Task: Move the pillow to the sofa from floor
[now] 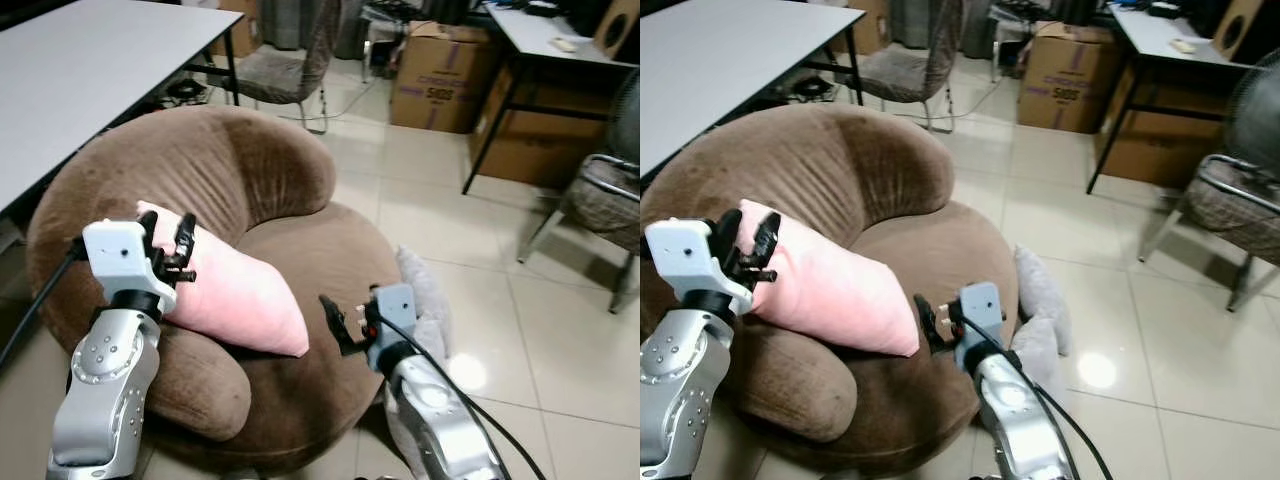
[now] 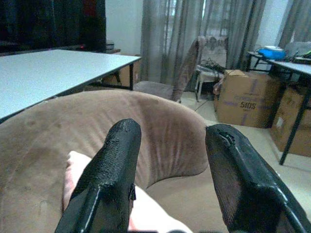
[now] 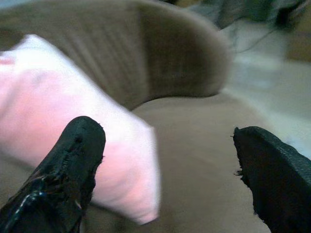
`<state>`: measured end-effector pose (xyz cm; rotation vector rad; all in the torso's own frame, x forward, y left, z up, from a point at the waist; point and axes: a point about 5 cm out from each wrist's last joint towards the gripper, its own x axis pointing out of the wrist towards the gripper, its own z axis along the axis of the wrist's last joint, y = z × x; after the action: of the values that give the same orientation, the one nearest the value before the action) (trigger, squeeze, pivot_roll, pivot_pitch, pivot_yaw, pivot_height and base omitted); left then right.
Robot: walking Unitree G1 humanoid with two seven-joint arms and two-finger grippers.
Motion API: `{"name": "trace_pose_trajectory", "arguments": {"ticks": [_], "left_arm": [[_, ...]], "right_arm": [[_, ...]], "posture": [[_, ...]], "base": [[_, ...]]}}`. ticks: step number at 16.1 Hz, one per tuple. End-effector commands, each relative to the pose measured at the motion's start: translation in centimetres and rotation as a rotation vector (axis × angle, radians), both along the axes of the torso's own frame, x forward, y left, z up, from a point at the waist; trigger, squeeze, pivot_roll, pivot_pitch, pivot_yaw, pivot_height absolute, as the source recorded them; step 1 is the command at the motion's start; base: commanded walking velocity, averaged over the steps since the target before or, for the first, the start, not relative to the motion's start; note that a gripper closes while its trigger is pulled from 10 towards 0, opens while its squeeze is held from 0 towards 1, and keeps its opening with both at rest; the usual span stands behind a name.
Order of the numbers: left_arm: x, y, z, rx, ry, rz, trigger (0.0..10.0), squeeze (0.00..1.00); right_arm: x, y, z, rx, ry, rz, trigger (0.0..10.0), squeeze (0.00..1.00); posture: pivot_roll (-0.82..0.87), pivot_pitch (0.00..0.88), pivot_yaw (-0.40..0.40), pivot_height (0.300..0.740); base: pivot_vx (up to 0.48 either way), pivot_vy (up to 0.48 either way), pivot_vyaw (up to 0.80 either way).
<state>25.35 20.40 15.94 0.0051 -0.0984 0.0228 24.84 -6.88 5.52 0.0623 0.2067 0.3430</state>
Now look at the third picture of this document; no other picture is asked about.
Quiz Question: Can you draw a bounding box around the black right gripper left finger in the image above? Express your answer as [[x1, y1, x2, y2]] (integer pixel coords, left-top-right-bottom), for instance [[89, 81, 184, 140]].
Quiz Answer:
[[0, 116, 106, 233]]

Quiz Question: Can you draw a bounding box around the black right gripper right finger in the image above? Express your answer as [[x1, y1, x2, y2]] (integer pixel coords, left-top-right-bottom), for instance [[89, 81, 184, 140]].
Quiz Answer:
[[233, 126, 311, 233]]

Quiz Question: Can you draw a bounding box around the brown round armchair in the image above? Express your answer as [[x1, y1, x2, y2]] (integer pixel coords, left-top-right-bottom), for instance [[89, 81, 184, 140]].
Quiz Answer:
[[0, 0, 273, 233]]

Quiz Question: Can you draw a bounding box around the pink pillow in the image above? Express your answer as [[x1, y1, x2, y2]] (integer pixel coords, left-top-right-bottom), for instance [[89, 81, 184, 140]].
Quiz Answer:
[[0, 33, 161, 225]]

